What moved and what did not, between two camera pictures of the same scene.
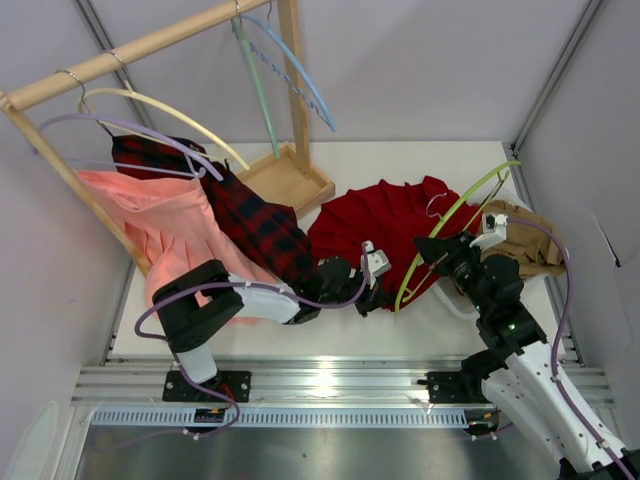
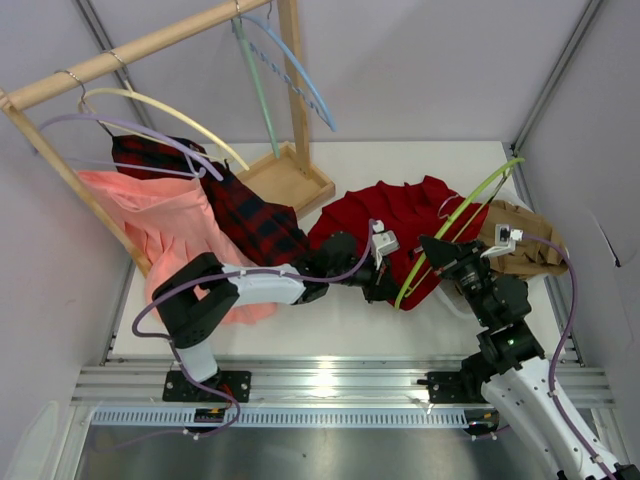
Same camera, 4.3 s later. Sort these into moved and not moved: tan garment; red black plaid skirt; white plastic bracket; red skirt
Moved: white plastic bracket
Not moved: tan garment; red skirt; red black plaid skirt
